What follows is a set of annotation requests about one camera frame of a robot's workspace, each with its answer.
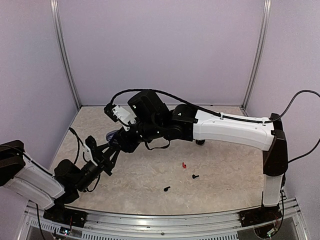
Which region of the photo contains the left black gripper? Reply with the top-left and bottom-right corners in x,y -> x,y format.
74,143 -> 119,192

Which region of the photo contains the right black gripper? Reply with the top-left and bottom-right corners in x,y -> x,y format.
107,117 -> 163,154

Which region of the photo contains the purple earbud charging case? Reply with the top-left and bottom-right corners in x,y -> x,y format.
105,130 -> 118,145

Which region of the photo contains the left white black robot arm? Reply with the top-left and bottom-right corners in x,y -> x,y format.
0,140 -> 120,223

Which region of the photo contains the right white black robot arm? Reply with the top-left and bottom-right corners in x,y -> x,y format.
104,89 -> 288,222

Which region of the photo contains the black charging case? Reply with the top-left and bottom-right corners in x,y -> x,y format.
195,140 -> 206,146

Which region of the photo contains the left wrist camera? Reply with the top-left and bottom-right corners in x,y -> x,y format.
82,135 -> 97,162

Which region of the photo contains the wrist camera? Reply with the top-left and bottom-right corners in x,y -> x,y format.
82,135 -> 97,162
103,103 -> 137,132

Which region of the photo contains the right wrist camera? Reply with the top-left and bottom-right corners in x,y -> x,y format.
103,103 -> 137,132

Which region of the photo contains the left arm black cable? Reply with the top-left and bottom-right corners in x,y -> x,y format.
68,126 -> 87,166

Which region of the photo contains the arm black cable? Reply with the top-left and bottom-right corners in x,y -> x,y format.
109,87 -> 320,163
68,126 -> 87,166

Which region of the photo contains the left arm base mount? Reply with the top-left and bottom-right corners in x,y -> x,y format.
43,206 -> 88,228

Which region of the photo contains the front aluminium rail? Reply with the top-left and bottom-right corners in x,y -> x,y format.
18,197 -> 310,240

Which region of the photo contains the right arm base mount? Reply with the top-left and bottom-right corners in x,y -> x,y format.
238,205 -> 282,228

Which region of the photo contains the right aluminium frame post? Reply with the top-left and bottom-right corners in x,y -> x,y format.
241,0 -> 272,111

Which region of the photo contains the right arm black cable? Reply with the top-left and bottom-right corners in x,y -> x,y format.
109,87 -> 320,163

